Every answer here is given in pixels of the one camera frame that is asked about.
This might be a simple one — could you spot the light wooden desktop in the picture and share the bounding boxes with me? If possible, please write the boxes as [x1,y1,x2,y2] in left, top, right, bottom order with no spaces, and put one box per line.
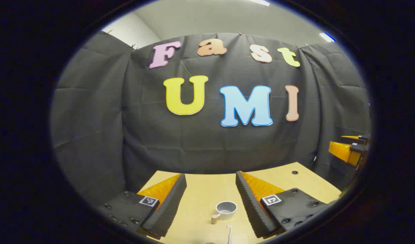
[138,162,342,244]

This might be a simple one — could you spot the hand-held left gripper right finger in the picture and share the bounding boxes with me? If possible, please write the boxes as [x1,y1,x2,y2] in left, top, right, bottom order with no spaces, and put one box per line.
[235,171,330,239]

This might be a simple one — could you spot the white cup with wooden handle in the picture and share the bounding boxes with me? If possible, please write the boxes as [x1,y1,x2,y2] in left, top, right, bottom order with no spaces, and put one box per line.
[211,201,238,225]

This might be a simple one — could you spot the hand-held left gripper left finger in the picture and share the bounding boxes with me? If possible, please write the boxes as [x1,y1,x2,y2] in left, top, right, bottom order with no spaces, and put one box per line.
[99,174,187,238]

